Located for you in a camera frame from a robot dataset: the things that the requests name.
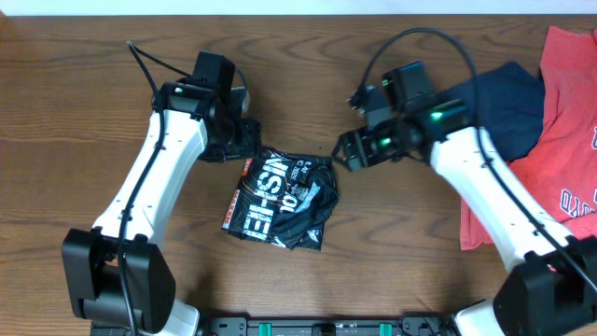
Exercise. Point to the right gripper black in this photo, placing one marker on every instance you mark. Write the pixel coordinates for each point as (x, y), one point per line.
(349, 139)

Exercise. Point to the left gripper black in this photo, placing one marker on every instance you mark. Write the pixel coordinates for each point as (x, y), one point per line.
(243, 141)

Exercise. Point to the black orange-patterned jersey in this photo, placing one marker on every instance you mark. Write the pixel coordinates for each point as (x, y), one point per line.
(283, 199)

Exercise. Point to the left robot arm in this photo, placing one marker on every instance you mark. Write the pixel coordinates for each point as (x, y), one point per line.
(116, 275)

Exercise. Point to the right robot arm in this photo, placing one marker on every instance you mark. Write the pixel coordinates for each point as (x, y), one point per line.
(551, 283)

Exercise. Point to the navy blue garment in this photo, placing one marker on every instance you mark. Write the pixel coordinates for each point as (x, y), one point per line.
(512, 109)

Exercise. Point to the red t-shirt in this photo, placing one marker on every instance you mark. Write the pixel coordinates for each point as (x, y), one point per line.
(560, 171)

